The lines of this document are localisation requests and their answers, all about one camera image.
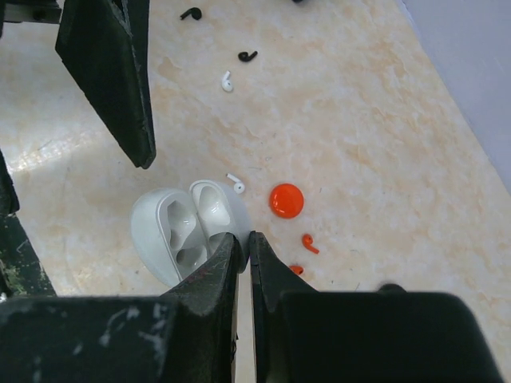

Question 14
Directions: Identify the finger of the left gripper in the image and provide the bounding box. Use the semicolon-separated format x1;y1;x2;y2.
55;0;156;169

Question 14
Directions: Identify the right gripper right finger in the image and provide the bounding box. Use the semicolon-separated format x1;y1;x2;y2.
248;231;315;382

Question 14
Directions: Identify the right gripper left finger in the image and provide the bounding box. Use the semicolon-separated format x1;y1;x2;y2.
159;234;244;382

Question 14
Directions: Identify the white charging case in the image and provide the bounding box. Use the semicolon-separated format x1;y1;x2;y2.
130;180;252;288

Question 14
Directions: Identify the white earbud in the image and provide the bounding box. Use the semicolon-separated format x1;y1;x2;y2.
226;173;245;194
221;71;233;93

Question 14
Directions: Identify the orange round charging case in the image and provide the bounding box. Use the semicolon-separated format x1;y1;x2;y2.
269;184;304;219

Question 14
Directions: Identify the orange earbud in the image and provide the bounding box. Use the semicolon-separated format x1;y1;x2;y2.
289;265;304;276
302;234;319;255

